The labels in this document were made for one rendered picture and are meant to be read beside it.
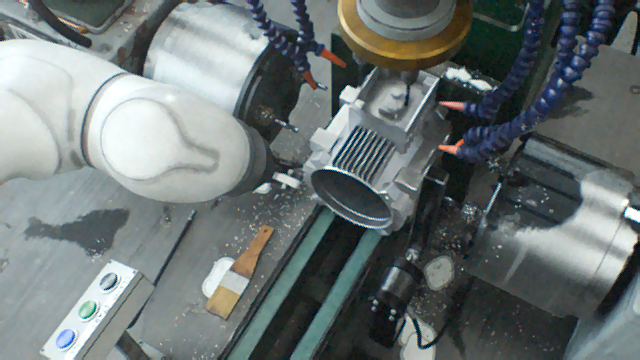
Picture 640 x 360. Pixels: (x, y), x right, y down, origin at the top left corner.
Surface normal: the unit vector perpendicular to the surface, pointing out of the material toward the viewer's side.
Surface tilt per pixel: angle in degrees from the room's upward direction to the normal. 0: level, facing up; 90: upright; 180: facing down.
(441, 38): 0
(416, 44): 0
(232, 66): 21
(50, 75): 10
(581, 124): 0
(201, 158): 79
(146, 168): 50
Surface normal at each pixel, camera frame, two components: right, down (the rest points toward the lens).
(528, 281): -0.48, 0.63
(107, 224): -0.02, -0.49
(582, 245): -0.30, 0.04
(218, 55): -0.19, -0.19
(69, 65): 0.11, -0.70
